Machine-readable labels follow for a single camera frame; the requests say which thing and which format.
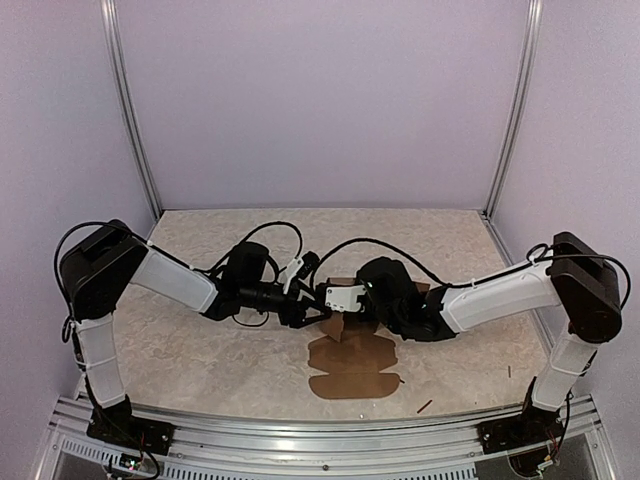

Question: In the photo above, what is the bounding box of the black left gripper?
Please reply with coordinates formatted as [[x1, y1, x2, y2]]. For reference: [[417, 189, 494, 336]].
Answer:
[[241, 280, 326, 329]]

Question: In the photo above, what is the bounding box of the brown cardboard box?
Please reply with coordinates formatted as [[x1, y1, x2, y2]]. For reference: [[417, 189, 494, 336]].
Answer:
[[306, 275, 431, 400]]

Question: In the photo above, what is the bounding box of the left robot arm white sleeve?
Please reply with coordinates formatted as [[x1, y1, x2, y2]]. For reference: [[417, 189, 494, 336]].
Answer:
[[57, 218, 281, 414]]

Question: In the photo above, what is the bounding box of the robot arm white sleeve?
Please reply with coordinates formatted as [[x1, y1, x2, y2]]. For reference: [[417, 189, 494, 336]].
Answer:
[[57, 218, 281, 414], [355, 230, 624, 426]]

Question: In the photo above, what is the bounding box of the right robot arm white sleeve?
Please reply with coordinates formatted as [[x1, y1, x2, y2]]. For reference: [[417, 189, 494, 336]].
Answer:
[[355, 230, 624, 426]]

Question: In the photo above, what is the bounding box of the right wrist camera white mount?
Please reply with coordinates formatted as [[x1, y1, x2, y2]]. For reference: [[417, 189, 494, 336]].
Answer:
[[317, 283, 366, 313]]

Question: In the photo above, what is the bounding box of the front aluminium frame rail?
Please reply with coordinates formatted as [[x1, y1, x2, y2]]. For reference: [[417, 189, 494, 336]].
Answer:
[[25, 394, 622, 479]]

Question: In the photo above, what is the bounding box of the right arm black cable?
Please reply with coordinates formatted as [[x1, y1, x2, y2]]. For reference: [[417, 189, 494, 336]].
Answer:
[[316, 236, 632, 311]]

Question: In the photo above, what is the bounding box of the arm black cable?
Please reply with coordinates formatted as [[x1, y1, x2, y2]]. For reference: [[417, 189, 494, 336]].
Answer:
[[52, 221, 306, 346], [316, 236, 632, 311]]

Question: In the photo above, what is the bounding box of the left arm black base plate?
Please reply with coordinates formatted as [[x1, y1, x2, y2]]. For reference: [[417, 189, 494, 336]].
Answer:
[[87, 408, 175, 456]]

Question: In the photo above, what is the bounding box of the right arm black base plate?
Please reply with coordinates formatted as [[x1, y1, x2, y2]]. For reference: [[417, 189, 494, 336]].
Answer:
[[477, 411, 564, 454]]

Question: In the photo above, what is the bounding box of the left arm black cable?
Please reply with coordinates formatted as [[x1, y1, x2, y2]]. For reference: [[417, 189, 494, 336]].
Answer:
[[52, 221, 306, 346]]

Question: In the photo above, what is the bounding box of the right aluminium frame post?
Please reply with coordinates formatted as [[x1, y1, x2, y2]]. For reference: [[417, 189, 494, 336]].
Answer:
[[483, 0, 544, 223]]

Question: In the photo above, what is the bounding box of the aluminium frame post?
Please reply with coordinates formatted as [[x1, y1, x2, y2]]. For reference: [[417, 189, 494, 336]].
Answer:
[[483, 0, 544, 223], [100, 0, 164, 221]]

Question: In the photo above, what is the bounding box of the left aluminium frame post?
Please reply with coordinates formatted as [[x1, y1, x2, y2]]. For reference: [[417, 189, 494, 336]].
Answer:
[[100, 0, 164, 221]]

